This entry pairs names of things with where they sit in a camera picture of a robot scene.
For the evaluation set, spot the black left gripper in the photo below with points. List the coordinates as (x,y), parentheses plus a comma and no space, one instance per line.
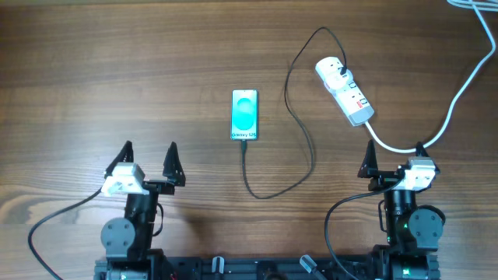
(171,169)

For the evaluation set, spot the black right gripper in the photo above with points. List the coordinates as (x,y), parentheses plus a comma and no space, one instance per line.
(384,179)

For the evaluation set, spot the white grey power strip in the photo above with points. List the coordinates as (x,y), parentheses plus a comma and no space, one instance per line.
(351,100)

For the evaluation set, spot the smartphone with teal screen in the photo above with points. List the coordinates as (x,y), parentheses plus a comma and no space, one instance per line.
(244,114)

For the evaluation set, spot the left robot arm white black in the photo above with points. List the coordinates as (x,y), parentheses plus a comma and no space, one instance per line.
(127,240)

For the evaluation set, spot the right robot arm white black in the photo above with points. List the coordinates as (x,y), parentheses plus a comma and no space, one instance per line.
(413,230)

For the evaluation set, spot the white USB wall charger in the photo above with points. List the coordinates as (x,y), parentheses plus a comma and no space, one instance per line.
(336,81)

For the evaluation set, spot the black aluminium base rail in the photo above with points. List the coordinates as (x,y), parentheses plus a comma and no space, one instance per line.
(352,266)

